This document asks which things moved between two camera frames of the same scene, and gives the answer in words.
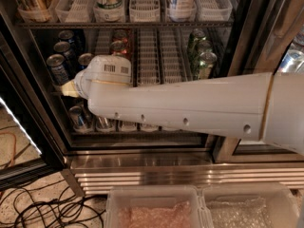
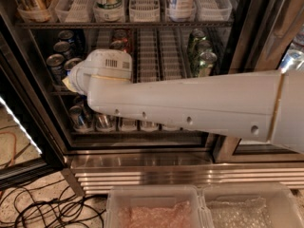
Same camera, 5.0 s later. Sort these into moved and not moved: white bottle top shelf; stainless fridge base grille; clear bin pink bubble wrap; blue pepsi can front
Moved: blue pepsi can front
Not moved: stainless fridge base grille; white bottle top shelf; clear bin pink bubble wrap
